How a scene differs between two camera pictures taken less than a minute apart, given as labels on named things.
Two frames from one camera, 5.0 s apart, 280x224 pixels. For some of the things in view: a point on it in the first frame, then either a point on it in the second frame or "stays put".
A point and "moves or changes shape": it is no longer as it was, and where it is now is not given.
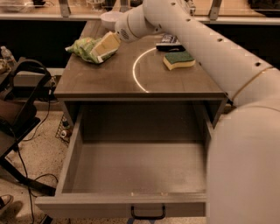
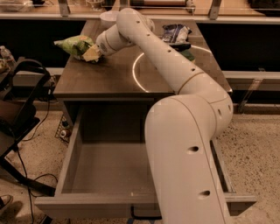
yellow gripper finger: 108,45 -> 92,54
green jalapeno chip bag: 84,47 moves or changes shape
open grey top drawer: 134,160 stays put
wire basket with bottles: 65,130 stays put
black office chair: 23,85 stays put
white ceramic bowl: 109,18 stays put
